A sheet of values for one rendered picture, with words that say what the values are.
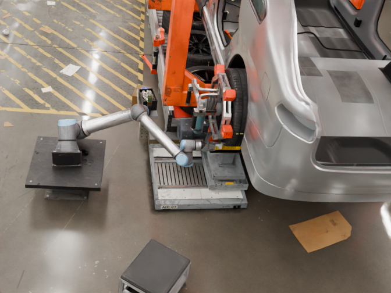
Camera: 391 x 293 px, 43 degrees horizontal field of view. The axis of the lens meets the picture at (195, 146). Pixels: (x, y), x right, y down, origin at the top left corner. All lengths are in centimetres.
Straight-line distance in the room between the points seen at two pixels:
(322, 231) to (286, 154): 148
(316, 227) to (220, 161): 105
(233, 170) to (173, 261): 124
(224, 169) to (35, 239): 173
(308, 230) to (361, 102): 121
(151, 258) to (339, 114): 194
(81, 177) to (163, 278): 118
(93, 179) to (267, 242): 157
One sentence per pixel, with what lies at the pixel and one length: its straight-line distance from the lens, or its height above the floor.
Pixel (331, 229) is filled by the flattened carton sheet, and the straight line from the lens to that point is 466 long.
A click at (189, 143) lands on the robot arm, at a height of 66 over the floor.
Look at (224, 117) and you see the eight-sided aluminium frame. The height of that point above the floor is 96.
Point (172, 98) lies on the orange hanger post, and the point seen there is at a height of 61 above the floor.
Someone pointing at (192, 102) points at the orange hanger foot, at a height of 57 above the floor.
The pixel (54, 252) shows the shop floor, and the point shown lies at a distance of 411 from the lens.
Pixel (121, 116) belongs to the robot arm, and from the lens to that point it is 422.
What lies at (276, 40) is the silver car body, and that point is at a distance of 347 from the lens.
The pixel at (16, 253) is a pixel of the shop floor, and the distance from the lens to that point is 415.
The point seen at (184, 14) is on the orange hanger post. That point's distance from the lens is 415.
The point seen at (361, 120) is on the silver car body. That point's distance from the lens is 435.
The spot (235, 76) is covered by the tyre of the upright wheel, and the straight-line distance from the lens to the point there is 400.
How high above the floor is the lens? 331
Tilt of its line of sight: 41 degrees down
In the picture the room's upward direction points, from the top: 10 degrees clockwise
